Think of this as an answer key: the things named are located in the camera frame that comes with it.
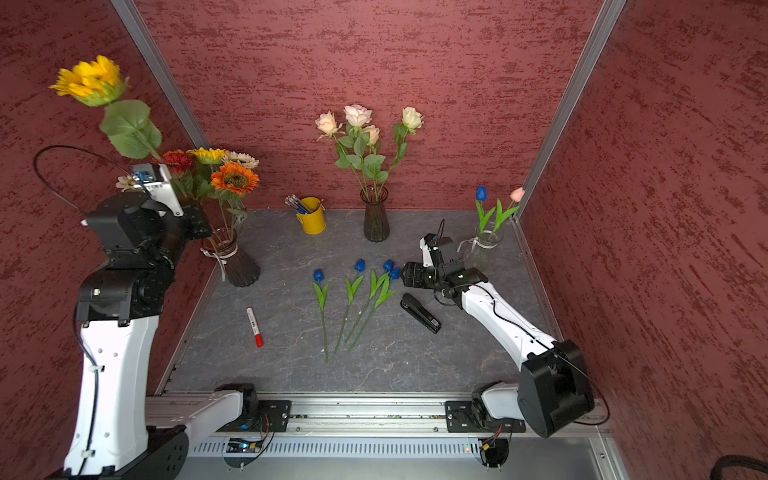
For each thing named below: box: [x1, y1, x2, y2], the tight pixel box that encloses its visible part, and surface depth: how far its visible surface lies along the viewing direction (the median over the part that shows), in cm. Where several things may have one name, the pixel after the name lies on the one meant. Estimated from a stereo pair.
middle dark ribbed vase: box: [360, 184, 390, 243], surface depth 105 cm
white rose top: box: [338, 104, 373, 193], surface depth 89 cm
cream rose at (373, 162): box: [362, 124, 388, 193], surface depth 94 cm
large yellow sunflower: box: [186, 147, 227, 181], surface depth 77 cm
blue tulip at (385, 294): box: [347, 267, 401, 352], surface depth 97 cm
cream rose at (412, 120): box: [378, 106, 424, 193], surface depth 92 cm
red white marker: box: [245, 306, 264, 348], surface depth 90 cm
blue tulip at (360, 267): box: [334, 258, 367, 354], surface depth 99 cm
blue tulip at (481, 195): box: [476, 186, 496, 235], surface depth 92 cm
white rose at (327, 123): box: [315, 111, 367, 193], surface depth 87 cm
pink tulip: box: [493, 187, 525, 233], surface depth 91 cm
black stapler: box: [400, 292, 441, 334], surface depth 91 cm
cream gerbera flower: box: [222, 151, 260, 169], surface depth 80 cm
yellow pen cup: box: [296, 197, 327, 235], surface depth 113 cm
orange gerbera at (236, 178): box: [211, 162, 260, 196], surface depth 72 cm
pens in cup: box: [284, 194, 311, 215], surface depth 105 cm
